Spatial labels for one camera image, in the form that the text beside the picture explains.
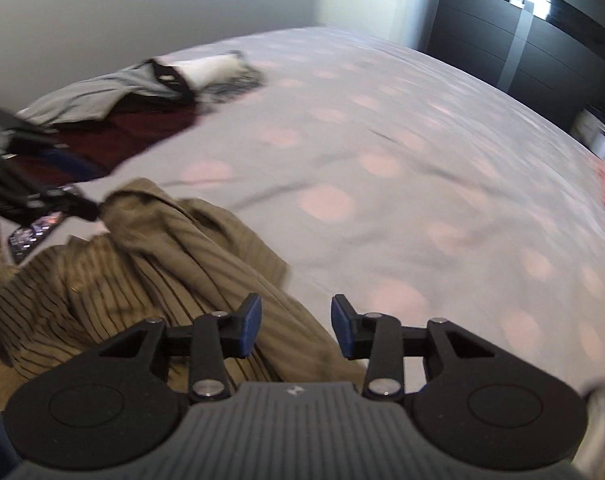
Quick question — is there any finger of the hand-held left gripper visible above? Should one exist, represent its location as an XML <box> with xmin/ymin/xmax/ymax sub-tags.
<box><xmin>5</xmin><ymin>121</ymin><xmax>97</xmax><ymax>182</ymax></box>
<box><xmin>5</xmin><ymin>185</ymin><xmax>102</xmax><ymax>222</ymax></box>

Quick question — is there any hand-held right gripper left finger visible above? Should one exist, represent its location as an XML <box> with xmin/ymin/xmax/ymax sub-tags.
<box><xmin>98</xmin><ymin>292</ymin><xmax>263</xmax><ymax>404</ymax></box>

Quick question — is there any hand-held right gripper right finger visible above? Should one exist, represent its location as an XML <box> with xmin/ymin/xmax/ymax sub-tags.
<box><xmin>331</xmin><ymin>294</ymin><xmax>498</xmax><ymax>403</ymax></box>

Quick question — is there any olive striped knit garment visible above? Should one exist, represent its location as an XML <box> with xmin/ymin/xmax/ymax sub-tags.
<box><xmin>0</xmin><ymin>177</ymin><xmax>368</xmax><ymax>396</ymax></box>

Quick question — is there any black smartphone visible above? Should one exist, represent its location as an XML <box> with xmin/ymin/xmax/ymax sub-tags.
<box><xmin>7</xmin><ymin>184</ymin><xmax>78</xmax><ymax>266</ymax></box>

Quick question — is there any maroon garment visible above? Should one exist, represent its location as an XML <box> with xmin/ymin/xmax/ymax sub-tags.
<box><xmin>12</xmin><ymin>102</ymin><xmax>206</xmax><ymax>186</ymax></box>

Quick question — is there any grey ribbed garment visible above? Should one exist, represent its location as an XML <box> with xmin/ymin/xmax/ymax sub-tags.
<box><xmin>15</xmin><ymin>62</ymin><xmax>183</xmax><ymax>126</ymax></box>

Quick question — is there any black garment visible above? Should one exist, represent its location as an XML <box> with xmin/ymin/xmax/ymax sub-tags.
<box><xmin>146</xmin><ymin>57</ymin><xmax>204</xmax><ymax>107</ymax></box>

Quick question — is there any white folded garment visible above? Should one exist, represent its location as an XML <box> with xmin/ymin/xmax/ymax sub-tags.
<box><xmin>170</xmin><ymin>51</ymin><xmax>256</xmax><ymax>86</ymax></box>

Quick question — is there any black and white striped cloth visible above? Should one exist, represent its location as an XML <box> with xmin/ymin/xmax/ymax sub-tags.
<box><xmin>197</xmin><ymin>71</ymin><xmax>266</xmax><ymax>104</ymax></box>

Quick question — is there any lilac polka dot bedsheet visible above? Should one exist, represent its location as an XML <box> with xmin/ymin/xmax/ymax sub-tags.
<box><xmin>12</xmin><ymin>25</ymin><xmax>605</xmax><ymax>401</ymax></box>

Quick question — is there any dark glossy wardrobe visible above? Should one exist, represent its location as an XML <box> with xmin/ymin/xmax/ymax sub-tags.
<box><xmin>423</xmin><ymin>0</ymin><xmax>605</xmax><ymax>128</ymax></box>

